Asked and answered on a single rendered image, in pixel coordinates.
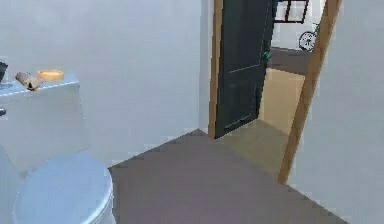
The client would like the dark grey room door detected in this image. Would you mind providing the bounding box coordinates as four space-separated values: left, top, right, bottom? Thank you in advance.
214 0 275 140

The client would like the dark framed window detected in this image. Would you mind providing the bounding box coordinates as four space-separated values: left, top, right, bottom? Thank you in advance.
273 0 310 25

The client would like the white toilet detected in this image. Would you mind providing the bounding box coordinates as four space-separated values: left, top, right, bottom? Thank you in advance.
0 78 117 224

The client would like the orange round dish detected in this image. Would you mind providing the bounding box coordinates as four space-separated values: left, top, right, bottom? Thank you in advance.
37 68 65 82

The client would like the brown paper roll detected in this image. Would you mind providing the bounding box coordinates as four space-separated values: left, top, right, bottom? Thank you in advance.
14 71 41 92

